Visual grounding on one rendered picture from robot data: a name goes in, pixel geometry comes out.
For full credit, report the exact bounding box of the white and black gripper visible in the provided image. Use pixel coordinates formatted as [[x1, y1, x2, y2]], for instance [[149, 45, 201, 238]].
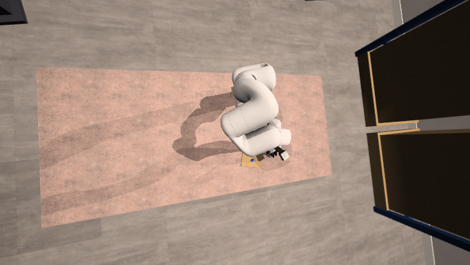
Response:
[[266, 149, 277, 158]]

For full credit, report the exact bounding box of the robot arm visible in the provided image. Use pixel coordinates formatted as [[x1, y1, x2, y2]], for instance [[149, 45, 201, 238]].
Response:
[[220, 63, 291, 160]]

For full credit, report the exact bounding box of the tan flat mat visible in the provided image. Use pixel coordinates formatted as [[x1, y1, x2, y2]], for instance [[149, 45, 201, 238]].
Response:
[[241, 153, 262, 167]]

